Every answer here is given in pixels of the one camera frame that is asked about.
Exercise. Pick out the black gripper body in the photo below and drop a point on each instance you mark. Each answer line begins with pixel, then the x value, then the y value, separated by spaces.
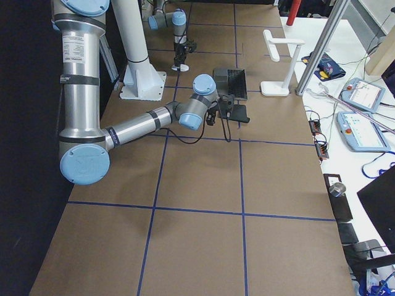
pixel 179 49
pixel 211 113

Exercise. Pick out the black mouse pad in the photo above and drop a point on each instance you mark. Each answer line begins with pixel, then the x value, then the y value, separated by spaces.
pixel 237 113

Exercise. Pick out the grey laptop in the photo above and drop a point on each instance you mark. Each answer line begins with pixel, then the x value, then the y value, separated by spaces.
pixel 231 82

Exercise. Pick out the white computer mouse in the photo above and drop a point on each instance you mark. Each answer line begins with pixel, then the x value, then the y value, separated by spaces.
pixel 180 68

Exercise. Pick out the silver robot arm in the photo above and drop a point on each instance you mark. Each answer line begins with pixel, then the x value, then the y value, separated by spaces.
pixel 177 20
pixel 83 145

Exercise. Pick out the upper orange black connector box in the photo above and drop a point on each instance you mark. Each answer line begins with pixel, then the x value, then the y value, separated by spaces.
pixel 314 123

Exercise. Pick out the orange black connector box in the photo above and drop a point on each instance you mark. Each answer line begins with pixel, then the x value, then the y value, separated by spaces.
pixel 314 123
pixel 321 149

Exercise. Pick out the lower orange black connector box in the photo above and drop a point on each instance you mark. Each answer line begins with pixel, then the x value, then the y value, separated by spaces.
pixel 321 149

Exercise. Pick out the red cylinder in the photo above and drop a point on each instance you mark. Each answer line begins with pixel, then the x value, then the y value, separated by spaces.
pixel 293 12

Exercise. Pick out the blue printed pouch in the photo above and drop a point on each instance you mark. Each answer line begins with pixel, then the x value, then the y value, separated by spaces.
pixel 327 69

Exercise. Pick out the silver metal knob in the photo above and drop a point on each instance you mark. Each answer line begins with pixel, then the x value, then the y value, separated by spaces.
pixel 337 189

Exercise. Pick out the lower teach pendant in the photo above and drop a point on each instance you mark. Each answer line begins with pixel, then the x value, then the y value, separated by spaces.
pixel 360 134

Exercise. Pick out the teach pendant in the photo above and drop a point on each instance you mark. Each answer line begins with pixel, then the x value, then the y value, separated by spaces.
pixel 362 95
pixel 360 134

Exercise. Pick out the upper teach pendant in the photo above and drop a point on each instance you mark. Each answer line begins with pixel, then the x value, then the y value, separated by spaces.
pixel 362 95

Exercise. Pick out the black monitor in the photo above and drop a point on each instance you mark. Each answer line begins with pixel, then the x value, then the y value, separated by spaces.
pixel 377 199

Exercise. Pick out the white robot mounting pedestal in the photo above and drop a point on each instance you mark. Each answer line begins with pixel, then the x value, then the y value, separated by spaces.
pixel 141 80

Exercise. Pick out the aluminium frame post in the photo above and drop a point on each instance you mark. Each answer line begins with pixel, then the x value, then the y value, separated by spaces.
pixel 331 24

